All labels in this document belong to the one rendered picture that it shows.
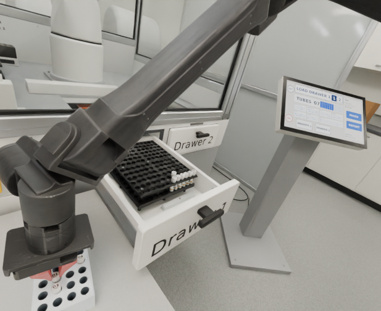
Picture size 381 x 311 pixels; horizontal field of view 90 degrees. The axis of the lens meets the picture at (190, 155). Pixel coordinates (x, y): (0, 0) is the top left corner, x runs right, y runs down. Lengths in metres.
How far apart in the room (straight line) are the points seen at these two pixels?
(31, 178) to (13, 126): 0.26
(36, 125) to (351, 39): 1.97
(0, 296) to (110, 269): 0.17
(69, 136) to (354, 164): 3.23
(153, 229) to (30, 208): 0.17
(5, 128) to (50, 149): 0.29
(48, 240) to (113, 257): 0.21
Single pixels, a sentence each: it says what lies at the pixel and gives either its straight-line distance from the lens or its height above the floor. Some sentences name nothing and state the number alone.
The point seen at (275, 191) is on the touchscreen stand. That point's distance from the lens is 1.44.
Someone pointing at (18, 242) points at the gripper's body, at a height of 0.91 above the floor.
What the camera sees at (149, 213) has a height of 0.84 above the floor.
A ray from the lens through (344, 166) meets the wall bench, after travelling 3.31.
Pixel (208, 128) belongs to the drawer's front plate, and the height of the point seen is 0.92.
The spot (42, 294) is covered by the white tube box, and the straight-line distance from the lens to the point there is 0.45.
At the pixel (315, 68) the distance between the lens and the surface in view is 2.02.
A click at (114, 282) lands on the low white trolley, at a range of 0.48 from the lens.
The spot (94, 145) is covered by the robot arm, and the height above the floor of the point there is 1.06.
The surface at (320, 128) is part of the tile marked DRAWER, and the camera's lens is 1.22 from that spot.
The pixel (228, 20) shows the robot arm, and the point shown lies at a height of 1.24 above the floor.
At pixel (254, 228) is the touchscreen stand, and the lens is 1.65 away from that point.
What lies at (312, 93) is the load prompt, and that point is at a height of 1.15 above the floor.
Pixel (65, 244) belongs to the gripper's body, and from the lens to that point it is 0.34.
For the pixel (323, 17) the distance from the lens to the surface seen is 2.10.
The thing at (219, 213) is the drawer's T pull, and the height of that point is 0.91.
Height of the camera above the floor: 1.18
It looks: 27 degrees down
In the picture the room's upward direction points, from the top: 15 degrees clockwise
